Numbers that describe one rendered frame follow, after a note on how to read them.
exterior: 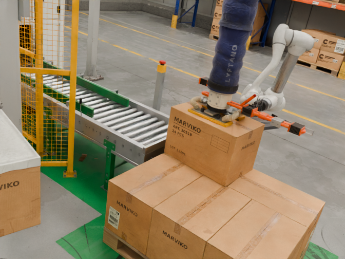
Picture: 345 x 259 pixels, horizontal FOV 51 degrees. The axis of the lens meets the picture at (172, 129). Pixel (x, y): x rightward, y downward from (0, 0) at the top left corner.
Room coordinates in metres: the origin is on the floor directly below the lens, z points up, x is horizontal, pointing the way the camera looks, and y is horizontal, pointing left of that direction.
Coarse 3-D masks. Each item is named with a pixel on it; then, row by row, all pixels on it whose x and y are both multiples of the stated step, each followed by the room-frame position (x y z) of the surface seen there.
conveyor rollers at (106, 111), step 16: (48, 80) 3.74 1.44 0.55; (80, 96) 3.43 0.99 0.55; (96, 96) 3.50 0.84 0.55; (96, 112) 3.13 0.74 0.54; (112, 112) 3.19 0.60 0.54; (128, 112) 3.25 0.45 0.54; (112, 128) 2.83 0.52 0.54; (128, 128) 2.87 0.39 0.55; (144, 128) 2.92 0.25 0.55; (160, 128) 2.97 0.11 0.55; (144, 144) 2.64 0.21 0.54
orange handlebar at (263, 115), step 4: (204, 92) 2.59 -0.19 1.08; (208, 92) 2.61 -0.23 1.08; (228, 104) 2.45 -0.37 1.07; (232, 104) 2.44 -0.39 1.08; (240, 108) 2.40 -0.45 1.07; (256, 112) 2.37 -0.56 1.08; (260, 112) 2.36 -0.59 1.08; (260, 116) 2.31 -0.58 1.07; (264, 116) 2.29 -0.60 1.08; (268, 116) 2.32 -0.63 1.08; (268, 120) 2.28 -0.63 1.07; (280, 124) 2.22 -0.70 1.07; (284, 124) 2.21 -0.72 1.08; (288, 124) 2.24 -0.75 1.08; (304, 132) 2.15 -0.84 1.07
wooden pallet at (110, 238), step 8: (104, 232) 2.03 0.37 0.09; (112, 232) 1.99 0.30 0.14; (104, 240) 2.03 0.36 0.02; (112, 240) 1.98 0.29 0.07; (120, 240) 1.98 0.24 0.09; (112, 248) 1.98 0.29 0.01; (120, 248) 1.98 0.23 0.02; (128, 248) 1.99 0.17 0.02; (128, 256) 1.91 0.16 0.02; (136, 256) 1.92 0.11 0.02; (144, 256) 1.82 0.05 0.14
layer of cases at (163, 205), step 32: (160, 160) 2.41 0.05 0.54; (128, 192) 1.94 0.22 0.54; (160, 192) 1.99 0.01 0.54; (192, 192) 2.06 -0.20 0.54; (224, 192) 2.12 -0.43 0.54; (256, 192) 2.19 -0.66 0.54; (288, 192) 2.26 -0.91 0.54; (128, 224) 1.92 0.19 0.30; (160, 224) 1.78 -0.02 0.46; (192, 224) 1.72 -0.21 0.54; (224, 224) 1.78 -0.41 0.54; (256, 224) 1.83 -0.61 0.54; (288, 224) 1.88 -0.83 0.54; (160, 256) 1.75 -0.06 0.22; (192, 256) 1.63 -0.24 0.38; (224, 256) 1.53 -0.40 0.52; (256, 256) 1.54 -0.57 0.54; (288, 256) 1.58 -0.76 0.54
